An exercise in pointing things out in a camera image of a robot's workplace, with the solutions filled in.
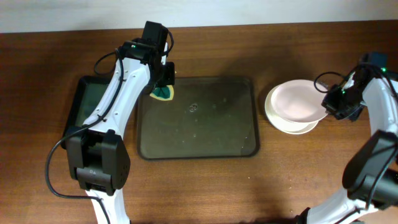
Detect large dark plate tray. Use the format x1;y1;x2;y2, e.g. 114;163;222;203
137;77;260;160

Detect yellow green sponge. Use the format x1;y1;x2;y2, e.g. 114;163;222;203
150;85;174;101

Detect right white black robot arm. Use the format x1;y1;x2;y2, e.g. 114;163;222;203
295;68;397;223

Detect small dark sponge tray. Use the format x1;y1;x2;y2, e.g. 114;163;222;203
62;76;111;137

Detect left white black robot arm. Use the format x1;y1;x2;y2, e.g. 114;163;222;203
65;39;174;223

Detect cream plate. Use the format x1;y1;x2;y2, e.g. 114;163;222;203
271;80;327;123

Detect white plate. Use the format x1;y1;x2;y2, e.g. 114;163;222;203
264;86;318;131

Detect grey plate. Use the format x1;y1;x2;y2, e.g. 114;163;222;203
282;123;318;135

